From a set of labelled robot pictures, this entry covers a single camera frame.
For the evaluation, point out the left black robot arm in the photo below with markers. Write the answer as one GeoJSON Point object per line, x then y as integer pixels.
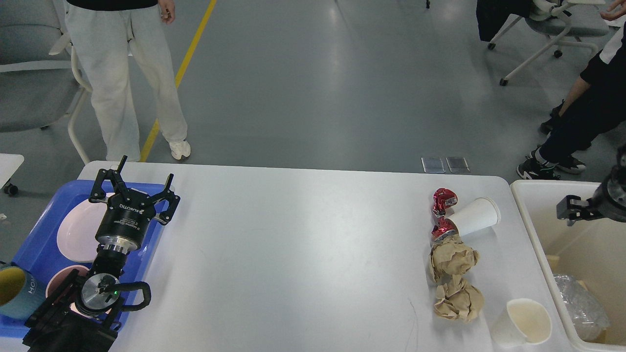
{"type": "Point", "coordinates": [54, 328]}

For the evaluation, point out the standing person grey trousers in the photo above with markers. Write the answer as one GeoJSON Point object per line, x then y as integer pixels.
{"type": "Point", "coordinates": [104, 33]}

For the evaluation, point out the white side table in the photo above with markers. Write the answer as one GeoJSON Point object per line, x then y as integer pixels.
{"type": "Point", "coordinates": [9, 163]}

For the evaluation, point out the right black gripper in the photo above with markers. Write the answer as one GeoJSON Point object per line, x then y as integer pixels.
{"type": "Point", "coordinates": [608, 201]}

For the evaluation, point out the teal mug yellow inside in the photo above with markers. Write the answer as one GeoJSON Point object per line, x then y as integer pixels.
{"type": "Point", "coordinates": [21, 294]}

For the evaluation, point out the small foil piece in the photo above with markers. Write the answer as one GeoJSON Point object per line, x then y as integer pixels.
{"type": "Point", "coordinates": [582, 308]}

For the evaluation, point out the pink mug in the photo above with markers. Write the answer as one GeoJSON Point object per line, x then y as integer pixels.
{"type": "Point", "coordinates": [58, 279]}

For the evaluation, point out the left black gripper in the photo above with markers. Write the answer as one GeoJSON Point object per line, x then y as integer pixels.
{"type": "Point", "coordinates": [124, 222]}

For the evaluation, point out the white paper cup front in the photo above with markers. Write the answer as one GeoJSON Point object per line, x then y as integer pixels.
{"type": "Point", "coordinates": [523, 321]}

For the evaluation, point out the white plastic bin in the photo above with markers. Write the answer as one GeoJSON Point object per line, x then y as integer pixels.
{"type": "Point", "coordinates": [592, 251]}

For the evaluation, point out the seated person black clothes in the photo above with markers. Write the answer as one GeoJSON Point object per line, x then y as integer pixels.
{"type": "Point", "coordinates": [595, 105]}

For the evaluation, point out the white paper cup lying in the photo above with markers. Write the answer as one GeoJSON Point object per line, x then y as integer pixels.
{"type": "Point", "coordinates": [477, 215]}

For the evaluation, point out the crushed red can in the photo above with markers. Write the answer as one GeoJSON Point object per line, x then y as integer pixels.
{"type": "Point", "coordinates": [443, 227]}

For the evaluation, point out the crumpled brown paper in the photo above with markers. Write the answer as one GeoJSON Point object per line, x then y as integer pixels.
{"type": "Point", "coordinates": [456, 299]}

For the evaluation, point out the white rolling chair left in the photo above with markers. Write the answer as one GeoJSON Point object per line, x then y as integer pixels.
{"type": "Point", "coordinates": [40, 78]}

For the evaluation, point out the office chair with jacket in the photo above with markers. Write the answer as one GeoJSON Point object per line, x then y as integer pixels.
{"type": "Point", "coordinates": [562, 22]}

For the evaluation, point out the pink plate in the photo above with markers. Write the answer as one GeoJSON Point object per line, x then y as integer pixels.
{"type": "Point", "coordinates": [76, 235]}

